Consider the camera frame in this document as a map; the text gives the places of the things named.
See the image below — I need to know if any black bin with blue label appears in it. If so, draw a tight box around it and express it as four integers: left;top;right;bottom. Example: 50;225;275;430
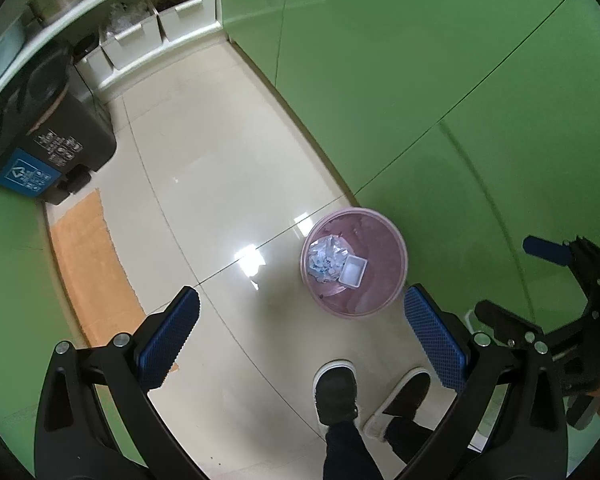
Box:
0;40;117;206

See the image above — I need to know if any person's right black shoe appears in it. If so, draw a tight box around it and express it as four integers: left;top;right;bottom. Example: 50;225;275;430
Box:
364;367;432;442

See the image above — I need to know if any small white box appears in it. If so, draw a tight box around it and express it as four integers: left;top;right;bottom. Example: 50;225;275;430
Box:
339;255;369;289

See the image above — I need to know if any pink plastic waste bin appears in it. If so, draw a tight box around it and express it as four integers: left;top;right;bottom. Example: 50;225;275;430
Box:
300;206;409;317

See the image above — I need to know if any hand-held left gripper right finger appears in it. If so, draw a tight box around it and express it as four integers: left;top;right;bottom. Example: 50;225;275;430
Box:
395;284;569;480

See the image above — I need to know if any crumpled silver blue wrapper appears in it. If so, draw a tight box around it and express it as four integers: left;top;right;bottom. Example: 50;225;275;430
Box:
307;235;353;283

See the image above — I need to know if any person's leg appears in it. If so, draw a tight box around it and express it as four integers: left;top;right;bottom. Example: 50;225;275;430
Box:
322;419;383;480
384;415;433;466

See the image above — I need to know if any person's right leg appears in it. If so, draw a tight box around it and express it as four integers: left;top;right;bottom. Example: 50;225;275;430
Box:
384;415;433;466

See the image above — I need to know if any pale blue pot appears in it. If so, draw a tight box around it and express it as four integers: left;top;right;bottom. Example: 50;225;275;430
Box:
0;15;28;88

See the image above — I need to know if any person's left leg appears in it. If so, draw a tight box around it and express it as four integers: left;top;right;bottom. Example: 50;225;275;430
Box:
322;419;383;480

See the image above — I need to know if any person's black shoe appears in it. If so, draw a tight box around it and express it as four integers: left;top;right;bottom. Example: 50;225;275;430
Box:
364;367;432;442
312;359;359;428

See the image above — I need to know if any orange floor mat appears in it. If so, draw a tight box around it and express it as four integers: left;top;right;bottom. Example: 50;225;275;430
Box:
49;187;181;375

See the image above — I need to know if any white storage bin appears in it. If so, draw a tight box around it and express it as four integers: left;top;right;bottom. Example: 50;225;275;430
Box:
75;45;116;88
157;0;217;43
100;2;163;71

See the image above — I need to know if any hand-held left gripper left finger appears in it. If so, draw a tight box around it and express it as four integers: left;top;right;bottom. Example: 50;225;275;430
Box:
34;286;206;480

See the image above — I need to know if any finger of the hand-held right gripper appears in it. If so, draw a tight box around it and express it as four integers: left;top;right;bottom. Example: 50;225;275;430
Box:
474;299;600;348
523;235;600;311

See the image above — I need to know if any person's left black shoe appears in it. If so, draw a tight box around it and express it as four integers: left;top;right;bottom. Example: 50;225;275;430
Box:
312;359;359;428

